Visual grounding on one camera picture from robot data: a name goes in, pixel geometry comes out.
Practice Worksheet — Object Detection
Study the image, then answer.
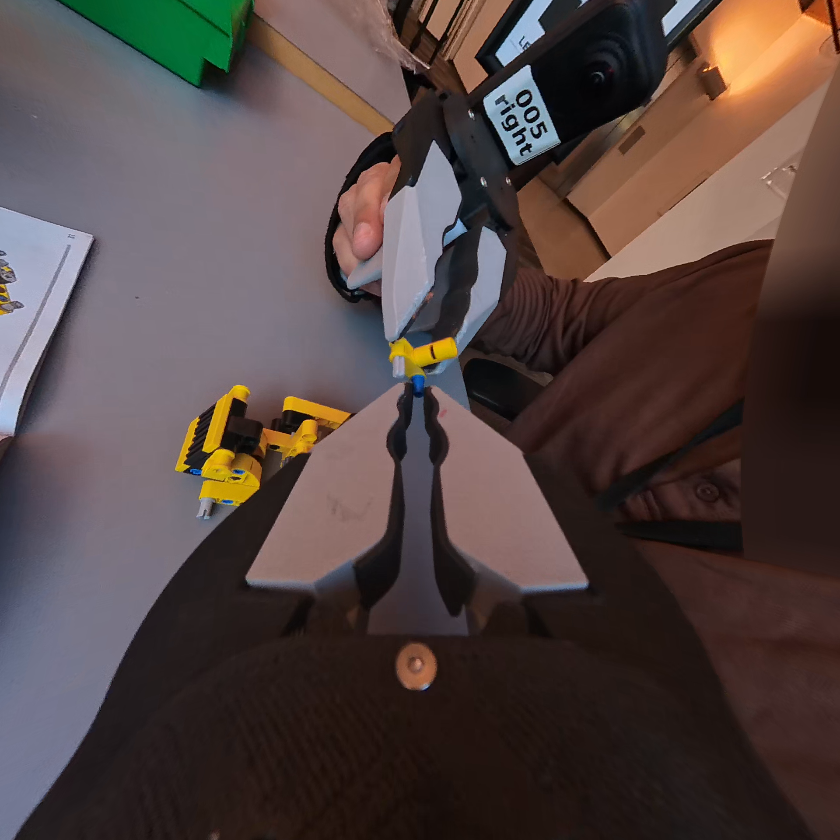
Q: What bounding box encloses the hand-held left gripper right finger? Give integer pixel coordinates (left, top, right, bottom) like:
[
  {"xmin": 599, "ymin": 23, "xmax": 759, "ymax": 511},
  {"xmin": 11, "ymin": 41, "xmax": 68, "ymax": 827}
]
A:
[{"xmin": 425, "ymin": 386, "xmax": 590, "ymax": 616}]

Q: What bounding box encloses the yellow black lego vehicle model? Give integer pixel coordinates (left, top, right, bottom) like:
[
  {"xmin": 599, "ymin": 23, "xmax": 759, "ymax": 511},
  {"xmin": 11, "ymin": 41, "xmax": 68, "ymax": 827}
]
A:
[{"xmin": 174, "ymin": 384, "xmax": 354, "ymax": 521}]

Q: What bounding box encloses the black strap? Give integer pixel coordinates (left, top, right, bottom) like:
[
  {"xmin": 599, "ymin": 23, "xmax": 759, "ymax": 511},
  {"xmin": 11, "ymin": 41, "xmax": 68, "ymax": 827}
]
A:
[{"xmin": 594, "ymin": 400, "xmax": 746, "ymax": 553}]

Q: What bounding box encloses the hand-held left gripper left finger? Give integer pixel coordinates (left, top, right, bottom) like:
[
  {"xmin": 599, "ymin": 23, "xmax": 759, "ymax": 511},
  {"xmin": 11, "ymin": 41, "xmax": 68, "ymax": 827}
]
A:
[{"xmin": 245, "ymin": 382, "xmax": 404, "ymax": 611}]

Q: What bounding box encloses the person's brown shirt torso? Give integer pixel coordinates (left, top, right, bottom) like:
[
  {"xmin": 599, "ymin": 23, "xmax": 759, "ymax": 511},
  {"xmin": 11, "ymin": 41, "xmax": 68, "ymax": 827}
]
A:
[{"xmin": 508, "ymin": 394, "xmax": 840, "ymax": 840}]

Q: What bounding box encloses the white framed sign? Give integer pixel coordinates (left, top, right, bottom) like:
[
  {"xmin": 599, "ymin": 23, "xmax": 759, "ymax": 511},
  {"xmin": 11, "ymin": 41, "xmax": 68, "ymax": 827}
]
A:
[{"xmin": 476, "ymin": 0, "xmax": 723, "ymax": 74}]

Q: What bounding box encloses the open lego instruction booklet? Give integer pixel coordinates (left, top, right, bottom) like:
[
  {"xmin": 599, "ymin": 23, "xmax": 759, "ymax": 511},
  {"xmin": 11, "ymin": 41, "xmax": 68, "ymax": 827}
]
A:
[{"xmin": 0, "ymin": 206, "xmax": 95, "ymax": 441}]

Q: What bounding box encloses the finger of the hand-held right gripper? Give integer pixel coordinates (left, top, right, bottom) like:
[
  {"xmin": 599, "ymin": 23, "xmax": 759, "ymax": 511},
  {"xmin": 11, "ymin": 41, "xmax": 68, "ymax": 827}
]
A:
[
  {"xmin": 420, "ymin": 225, "xmax": 509, "ymax": 358},
  {"xmin": 382, "ymin": 140, "xmax": 465, "ymax": 341}
]

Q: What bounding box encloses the small yellow lego axle assembly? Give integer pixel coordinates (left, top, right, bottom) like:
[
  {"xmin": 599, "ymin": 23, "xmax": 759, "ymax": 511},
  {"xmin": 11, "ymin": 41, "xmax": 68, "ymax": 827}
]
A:
[{"xmin": 387, "ymin": 336, "xmax": 460, "ymax": 401}]

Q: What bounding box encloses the person's right hand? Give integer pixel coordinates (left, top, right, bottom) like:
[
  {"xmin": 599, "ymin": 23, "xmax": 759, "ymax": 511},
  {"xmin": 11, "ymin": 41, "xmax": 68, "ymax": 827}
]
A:
[{"xmin": 331, "ymin": 159, "xmax": 401, "ymax": 298}]

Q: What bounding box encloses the person's right forearm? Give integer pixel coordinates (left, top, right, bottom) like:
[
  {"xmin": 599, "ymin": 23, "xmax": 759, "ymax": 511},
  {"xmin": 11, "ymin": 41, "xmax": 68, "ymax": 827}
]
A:
[{"xmin": 472, "ymin": 239, "xmax": 775, "ymax": 460}]

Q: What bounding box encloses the clear plastic wrap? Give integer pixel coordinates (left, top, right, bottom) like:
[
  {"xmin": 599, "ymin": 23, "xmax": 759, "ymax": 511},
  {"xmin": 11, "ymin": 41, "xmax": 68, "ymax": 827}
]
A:
[{"xmin": 354, "ymin": 0, "xmax": 437, "ymax": 73}]

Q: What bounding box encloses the green plastic box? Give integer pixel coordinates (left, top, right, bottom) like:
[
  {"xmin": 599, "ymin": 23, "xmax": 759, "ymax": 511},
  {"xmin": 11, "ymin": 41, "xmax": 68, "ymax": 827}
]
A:
[{"xmin": 58, "ymin": 0, "xmax": 256, "ymax": 88}]

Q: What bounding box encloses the white cabinet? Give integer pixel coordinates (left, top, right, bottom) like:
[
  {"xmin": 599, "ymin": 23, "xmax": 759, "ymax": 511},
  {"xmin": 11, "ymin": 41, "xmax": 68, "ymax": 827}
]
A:
[{"xmin": 567, "ymin": 79, "xmax": 840, "ymax": 263}]

